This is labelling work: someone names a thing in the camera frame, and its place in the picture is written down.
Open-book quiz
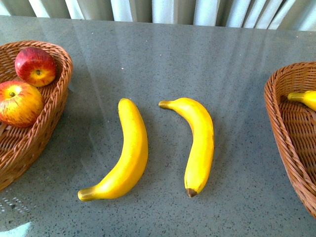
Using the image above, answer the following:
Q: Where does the long yellow banana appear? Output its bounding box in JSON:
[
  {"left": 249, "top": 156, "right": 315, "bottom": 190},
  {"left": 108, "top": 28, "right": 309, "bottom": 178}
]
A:
[{"left": 78, "top": 98, "right": 149, "bottom": 201}]

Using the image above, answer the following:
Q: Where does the red yellow apple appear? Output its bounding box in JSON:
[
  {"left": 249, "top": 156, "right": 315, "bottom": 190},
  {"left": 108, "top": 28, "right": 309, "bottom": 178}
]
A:
[{"left": 0, "top": 80, "right": 44, "bottom": 128}]

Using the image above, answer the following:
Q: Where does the yellow banana with brown tip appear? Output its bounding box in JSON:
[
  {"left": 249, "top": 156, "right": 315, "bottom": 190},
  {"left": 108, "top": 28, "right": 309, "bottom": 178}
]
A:
[{"left": 158, "top": 98, "right": 215, "bottom": 198}]

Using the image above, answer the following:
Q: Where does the right brown wicker basket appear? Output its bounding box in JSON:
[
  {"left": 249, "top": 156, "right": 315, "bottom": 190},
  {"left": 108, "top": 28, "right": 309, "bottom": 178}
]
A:
[{"left": 264, "top": 61, "right": 316, "bottom": 216}]

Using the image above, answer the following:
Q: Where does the brown wicker basket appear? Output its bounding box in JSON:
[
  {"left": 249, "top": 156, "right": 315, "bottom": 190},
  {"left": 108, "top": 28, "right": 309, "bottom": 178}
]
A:
[
  {"left": 264, "top": 61, "right": 316, "bottom": 216},
  {"left": 0, "top": 40, "right": 73, "bottom": 189}
]

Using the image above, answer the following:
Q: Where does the left brown wicker basket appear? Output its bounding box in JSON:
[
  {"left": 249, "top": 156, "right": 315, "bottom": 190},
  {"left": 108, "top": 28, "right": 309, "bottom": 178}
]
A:
[{"left": 0, "top": 40, "right": 73, "bottom": 189}]

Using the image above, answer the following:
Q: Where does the yellow banana in basket front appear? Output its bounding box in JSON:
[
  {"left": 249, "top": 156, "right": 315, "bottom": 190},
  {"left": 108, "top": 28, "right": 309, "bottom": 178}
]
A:
[{"left": 287, "top": 90, "right": 316, "bottom": 111}]

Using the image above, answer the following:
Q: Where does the white pleated curtain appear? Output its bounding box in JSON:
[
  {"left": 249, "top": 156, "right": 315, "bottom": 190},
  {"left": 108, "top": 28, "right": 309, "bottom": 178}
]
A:
[{"left": 0, "top": 0, "right": 316, "bottom": 31}]

